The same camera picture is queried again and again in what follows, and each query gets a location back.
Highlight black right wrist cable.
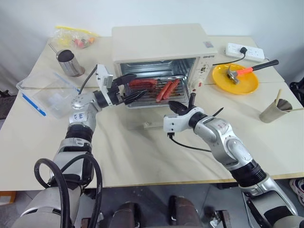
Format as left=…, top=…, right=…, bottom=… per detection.
left=167, top=132, right=212, bottom=153

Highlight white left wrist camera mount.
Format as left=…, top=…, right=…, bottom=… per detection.
left=95, top=64, right=115, bottom=105

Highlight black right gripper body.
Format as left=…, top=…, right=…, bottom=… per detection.
left=177, top=105, right=198, bottom=117

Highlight glass toaster oven door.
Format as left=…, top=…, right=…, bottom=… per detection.
left=126, top=104, right=188, bottom=131

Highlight red sausage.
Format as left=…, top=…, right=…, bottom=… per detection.
left=162, top=79, right=181, bottom=101
left=129, top=79, right=158, bottom=87
left=155, top=81, right=173, bottom=103
left=130, top=84, right=156, bottom=91

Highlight black object beside table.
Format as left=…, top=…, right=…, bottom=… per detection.
left=289, top=80, right=304, bottom=106

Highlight hammer with orange black handle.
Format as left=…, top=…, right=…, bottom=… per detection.
left=225, top=59, right=279, bottom=85

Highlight clear plastic box blue clips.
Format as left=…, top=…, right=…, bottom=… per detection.
left=16, top=72, right=82, bottom=120

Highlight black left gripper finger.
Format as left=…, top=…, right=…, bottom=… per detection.
left=115, top=74, right=137, bottom=86
left=122, top=89, right=148, bottom=105

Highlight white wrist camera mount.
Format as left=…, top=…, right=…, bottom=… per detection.
left=163, top=106, right=206, bottom=133
left=95, top=64, right=115, bottom=105

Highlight metal sausage tray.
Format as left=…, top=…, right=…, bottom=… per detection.
left=125, top=75, right=189, bottom=107

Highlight clear bag with yellow zip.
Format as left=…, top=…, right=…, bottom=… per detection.
left=50, top=25, right=100, bottom=50

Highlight thick black cable loop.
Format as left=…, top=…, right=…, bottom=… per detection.
left=34, top=152, right=103, bottom=228

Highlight thin black left wrist cable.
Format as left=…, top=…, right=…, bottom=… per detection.
left=78, top=66, right=98, bottom=95

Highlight white power strip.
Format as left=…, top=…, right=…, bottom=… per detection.
left=225, top=42, right=265, bottom=63

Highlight yellow plate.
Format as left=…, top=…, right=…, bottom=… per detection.
left=211, top=63, right=259, bottom=95

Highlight dark object beside table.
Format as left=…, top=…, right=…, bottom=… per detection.
left=0, top=89, right=18, bottom=120

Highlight tipped metal cup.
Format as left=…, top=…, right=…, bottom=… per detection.
left=259, top=98, right=294, bottom=124

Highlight orange cardboard box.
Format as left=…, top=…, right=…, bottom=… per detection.
left=0, top=190, right=18, bottom=205

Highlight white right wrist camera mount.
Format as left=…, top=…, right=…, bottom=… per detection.
left=163, top=106, right=206, bottom=133

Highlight white sneaker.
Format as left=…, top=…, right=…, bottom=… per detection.
left=289, top=178, right=304, bottom=206

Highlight upright metal cup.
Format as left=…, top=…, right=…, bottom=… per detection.
left=48, top=43, right=86, bottom=77

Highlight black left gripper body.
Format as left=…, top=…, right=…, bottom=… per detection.
left=109, top=79, right=127, bottom=105

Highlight cream toaster oven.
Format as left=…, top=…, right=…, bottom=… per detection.
left=111, top=23, right=218, bottom=110

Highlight black plug with cable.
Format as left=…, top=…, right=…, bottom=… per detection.
left=212, top=47, right=248, bottom=67

